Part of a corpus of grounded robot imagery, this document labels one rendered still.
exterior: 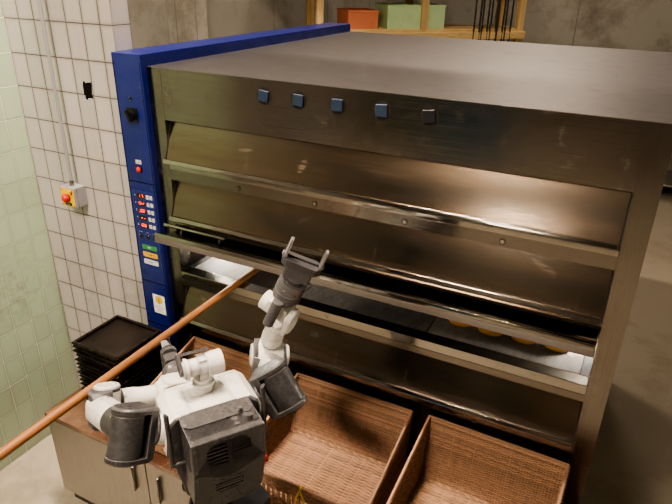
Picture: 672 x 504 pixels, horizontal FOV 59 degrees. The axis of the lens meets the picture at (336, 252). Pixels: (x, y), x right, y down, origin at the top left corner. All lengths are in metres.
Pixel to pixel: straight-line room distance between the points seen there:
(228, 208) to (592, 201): 1.42
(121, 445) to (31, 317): 1.97
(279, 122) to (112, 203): 1.07
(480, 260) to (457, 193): 0.25
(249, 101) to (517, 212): 1.07
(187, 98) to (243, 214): 0.52
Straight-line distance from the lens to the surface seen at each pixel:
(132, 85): 2.71
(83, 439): 3.08
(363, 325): 2.45
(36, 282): 3.56
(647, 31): 8.97
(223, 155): 2.51
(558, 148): 1.97
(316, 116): 2.23
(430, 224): 2.15
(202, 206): 2.67
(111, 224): 3.12
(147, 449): 1.76
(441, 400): 2.45
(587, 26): 9.04
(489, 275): 2.15
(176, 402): 1.74
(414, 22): 7.21
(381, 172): 2.17
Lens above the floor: 2.47
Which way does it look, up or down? 25 degrees down
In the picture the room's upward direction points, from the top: 1 degrees clockwise
